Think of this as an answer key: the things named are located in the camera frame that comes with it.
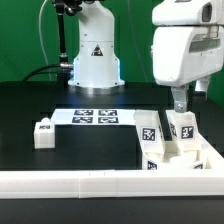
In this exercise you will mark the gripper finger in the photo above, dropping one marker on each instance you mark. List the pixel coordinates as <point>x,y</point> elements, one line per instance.
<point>180,96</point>
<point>202,85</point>

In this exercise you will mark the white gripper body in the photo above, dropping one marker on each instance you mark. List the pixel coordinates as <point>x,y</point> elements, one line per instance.
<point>188,43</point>

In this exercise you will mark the white round stool seat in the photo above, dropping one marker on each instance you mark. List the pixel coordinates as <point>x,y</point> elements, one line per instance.
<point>173,161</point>

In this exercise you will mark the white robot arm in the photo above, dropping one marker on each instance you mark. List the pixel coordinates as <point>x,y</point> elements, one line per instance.
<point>96,67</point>

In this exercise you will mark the white marker sheet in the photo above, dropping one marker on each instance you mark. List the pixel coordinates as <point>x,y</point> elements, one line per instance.
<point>93,117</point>

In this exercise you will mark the white L-shaped fence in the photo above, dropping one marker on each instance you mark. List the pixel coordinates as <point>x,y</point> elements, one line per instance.
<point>111,183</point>

